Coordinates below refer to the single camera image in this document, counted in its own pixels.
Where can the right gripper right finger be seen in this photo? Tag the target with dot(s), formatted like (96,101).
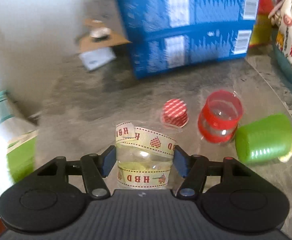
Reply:
(193,169)

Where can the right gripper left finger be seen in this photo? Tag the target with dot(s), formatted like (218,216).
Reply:
(94,169)

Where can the clear cup with HBD ribbon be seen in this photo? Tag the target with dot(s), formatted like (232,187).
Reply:
(144,153)

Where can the red banded clear cup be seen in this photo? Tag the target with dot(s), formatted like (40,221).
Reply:
(219,118)

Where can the green plastic cup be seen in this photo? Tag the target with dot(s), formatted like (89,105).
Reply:
(264,140)

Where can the red checkered cupcake liner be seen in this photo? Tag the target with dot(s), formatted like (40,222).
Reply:
(175,112)

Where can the green lined cardboard box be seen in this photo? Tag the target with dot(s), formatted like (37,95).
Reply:
(21,155)

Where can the lower blue cardboard box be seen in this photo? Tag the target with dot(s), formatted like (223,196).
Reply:
(155,47)

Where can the blue cardboard box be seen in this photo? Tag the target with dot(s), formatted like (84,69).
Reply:
(155,47)
(186,7)

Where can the teal bowl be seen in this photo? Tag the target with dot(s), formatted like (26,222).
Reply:
(282,61)

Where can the yellow red box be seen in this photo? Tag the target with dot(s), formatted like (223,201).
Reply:
(262,28)

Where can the upper blue cardboard box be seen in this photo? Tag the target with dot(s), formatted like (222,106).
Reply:
(186,7)

